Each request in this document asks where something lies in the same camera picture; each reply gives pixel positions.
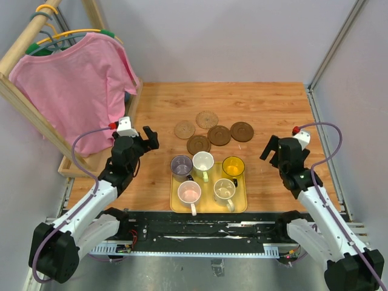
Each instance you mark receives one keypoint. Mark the cream white mug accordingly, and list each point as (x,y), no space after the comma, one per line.
(223,192)

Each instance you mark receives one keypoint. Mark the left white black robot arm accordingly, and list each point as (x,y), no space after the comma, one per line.
(58,247)

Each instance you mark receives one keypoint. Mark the woven rattan coaster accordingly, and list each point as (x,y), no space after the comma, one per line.
(184,129)
(206,119)

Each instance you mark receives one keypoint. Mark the pink white mug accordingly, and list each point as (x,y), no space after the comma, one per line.
(189,194)

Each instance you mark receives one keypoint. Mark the white cup green handle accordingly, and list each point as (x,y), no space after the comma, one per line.
(203,162)

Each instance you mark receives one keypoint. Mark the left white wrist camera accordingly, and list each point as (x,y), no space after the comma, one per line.
(125,127)

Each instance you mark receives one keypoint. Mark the yellow transparent cup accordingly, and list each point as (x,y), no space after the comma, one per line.
(233,168)

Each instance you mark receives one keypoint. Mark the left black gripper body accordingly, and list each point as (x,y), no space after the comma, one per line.
(140,148)

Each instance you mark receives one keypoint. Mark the pink t-shirt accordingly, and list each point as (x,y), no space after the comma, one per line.
(80,90)

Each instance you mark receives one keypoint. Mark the grey purple cup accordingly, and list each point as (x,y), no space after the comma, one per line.
(182,167)

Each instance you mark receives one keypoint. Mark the white slotted cable duct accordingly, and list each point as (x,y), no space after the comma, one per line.
(205,248)

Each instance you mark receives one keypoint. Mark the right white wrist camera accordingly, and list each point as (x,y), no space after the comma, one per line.
(303,138)

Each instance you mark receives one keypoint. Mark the aluminium frame rail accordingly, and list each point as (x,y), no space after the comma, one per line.
(350,20)

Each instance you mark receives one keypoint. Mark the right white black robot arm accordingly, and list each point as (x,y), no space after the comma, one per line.
(347,262)

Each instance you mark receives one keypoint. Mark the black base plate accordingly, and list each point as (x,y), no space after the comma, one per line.
(137,227)

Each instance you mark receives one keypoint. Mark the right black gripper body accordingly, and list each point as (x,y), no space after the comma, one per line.
(281,170)

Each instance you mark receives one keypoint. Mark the yellow plastic tray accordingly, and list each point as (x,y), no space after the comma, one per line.
(207,203)

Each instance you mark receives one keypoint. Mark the brown wooden coaster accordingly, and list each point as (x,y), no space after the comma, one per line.
(242,131)
(219,135)
(198,143)

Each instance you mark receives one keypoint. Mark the wooden clothes rack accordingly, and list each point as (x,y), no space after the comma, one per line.
(16,98)

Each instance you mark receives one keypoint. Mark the yellow green hanger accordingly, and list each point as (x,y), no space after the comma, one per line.
(95,17)

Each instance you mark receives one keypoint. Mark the grey hanger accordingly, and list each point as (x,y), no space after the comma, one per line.
(57,43)

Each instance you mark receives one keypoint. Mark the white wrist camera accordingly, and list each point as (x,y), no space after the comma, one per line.
(125,127)
(303,138)

